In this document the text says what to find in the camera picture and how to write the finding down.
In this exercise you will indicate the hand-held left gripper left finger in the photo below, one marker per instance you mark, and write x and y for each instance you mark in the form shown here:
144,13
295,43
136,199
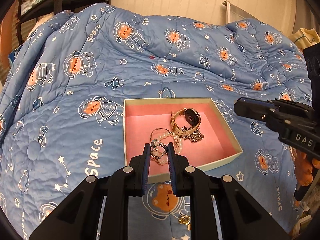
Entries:
146,172

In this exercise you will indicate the person's right hand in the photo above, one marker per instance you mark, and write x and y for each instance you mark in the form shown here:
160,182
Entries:
303,171

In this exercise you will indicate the yellow shopping bag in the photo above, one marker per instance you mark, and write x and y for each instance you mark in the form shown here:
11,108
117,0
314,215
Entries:
306,36

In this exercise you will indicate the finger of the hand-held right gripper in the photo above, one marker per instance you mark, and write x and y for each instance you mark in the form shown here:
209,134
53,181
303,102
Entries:
250,110

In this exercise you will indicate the blue printed blanket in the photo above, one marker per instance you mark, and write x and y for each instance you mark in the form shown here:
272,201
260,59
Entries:
75,130

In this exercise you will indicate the black metal shelf rack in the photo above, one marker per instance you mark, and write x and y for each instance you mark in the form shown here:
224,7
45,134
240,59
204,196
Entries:
58,1

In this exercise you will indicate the blue package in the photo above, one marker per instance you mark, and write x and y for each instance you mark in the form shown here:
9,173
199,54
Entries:
13,56

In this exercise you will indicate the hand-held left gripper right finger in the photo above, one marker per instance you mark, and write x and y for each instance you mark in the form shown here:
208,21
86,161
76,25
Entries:
172,172

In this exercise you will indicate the small gold jewelry piece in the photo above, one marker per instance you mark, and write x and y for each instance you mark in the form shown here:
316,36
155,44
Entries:
184,220

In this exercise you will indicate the green box with pink lining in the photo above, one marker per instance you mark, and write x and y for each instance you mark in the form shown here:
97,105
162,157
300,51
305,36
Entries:
215,132

